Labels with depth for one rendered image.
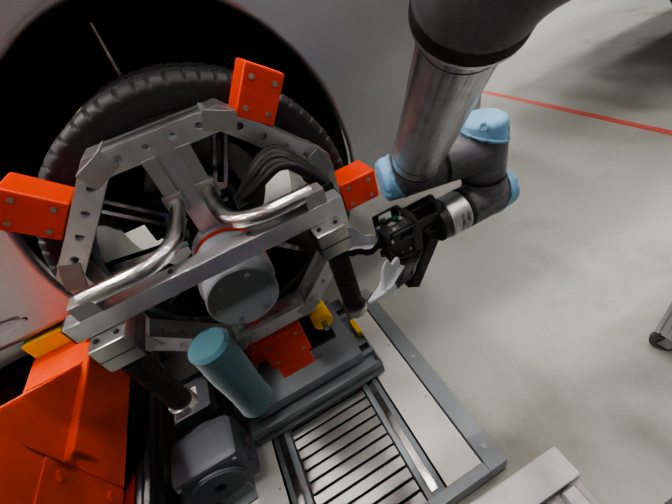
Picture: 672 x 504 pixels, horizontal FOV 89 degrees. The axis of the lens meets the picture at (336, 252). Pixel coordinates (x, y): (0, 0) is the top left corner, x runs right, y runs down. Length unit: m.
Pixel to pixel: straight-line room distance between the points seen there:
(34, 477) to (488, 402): 1.19
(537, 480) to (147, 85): 0.78
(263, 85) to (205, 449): 0.87
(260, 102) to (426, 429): 1.05
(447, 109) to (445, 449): 1.04
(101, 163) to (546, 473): 0.72
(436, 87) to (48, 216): 0.60
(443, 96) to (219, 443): 0.94
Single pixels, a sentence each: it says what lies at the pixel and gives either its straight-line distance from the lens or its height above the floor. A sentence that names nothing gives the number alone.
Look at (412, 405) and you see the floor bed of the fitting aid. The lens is 1.28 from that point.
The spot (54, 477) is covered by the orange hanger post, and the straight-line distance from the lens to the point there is 0.85.
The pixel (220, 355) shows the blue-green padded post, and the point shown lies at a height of 0.73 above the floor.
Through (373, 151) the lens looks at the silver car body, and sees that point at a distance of 1.03.
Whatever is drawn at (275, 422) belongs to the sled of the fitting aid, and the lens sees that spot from 1.28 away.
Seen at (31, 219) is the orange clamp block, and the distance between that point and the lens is 0.71.
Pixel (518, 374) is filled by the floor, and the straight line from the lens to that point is 1.44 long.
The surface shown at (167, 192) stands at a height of 1.02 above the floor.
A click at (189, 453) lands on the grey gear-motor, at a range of 1.09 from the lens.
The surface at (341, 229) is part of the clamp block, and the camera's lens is 0.51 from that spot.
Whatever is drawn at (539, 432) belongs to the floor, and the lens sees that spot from 1.36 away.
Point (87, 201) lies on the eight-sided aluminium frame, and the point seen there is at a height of 1.06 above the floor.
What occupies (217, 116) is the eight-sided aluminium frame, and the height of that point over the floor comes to 1.10.
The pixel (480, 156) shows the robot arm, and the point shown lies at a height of 0.96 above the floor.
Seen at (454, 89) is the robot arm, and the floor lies 1.14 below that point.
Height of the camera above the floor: 1.25
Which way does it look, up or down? 39 degrees down
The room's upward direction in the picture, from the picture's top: 19 degrees counter-clockwise
